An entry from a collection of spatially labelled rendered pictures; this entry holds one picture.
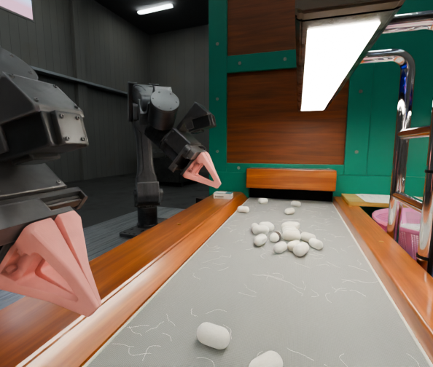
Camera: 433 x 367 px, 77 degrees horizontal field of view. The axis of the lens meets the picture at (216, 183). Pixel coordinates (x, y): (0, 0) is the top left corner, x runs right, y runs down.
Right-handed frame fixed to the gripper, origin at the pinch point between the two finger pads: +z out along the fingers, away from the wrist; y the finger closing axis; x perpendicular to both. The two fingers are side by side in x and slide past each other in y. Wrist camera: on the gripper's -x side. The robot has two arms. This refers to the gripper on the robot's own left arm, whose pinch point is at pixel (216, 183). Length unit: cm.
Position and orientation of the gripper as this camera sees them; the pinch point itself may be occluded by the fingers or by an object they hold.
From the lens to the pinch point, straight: 59.0
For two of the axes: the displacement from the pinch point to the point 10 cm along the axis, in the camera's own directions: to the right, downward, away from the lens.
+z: 7.3, 6.7, -1.3
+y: 2.9, -1.2, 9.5
